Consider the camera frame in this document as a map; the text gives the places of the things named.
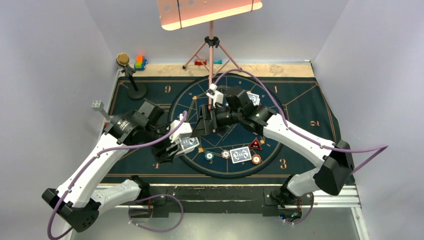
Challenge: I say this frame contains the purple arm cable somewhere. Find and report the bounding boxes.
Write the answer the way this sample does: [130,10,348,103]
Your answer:
[213,68,389,225]
[46,110,189,240]

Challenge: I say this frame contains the red teal toy blocks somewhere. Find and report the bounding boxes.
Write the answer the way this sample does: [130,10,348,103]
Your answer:
[194,58,223,66]

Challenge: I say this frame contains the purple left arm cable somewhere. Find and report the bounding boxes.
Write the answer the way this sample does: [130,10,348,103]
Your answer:
[46,110,189,240]

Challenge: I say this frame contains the round brass bell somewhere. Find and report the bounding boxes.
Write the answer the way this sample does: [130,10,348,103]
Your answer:
[116,52,148,100]

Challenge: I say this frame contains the red triangular dealer button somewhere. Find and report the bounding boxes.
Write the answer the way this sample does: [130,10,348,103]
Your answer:
[249,138,263,151]

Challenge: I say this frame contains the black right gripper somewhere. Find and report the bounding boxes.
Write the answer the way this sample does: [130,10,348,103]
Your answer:
[190,103,243,137]

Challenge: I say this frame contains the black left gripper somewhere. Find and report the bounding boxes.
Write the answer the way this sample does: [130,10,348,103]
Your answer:
[142,120,181,163]

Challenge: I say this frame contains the blue playing card box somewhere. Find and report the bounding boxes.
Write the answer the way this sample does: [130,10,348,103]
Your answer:
[177,137,200,155]

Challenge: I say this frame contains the colourful toy brick train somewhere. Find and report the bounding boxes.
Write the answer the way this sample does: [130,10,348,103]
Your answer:
[134,55,147,71]

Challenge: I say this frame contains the dark green poker mat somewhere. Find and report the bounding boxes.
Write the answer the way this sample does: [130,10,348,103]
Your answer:
[102,73,341,185]

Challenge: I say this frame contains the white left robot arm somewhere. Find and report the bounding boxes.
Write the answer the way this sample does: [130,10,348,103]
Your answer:
[42,101,192,233]

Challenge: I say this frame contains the round dark poker mat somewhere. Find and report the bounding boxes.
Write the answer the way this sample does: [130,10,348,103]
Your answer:
[168,76,283,179]

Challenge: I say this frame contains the green poker chip stack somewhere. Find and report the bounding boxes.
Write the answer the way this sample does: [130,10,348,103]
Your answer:
[204,152,214,161]

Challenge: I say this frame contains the pink music stand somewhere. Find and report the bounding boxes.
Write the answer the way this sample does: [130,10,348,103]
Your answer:
[156,0,264,87]

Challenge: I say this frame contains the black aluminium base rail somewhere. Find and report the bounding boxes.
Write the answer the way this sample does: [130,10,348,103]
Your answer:
[90,184,361,220]

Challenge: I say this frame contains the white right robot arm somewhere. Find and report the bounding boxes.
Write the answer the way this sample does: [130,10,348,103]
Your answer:
[192,84,354,207]

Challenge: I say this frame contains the blue backed playing card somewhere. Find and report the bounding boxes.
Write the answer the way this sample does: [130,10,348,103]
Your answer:
[247,92,261,106]
[229,146,252,164]

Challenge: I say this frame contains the orange poker chip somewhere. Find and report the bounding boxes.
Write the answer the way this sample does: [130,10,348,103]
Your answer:
[251,154,262,165]

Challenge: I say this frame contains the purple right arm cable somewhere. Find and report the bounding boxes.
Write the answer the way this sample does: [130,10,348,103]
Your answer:
[213,68,389,225]

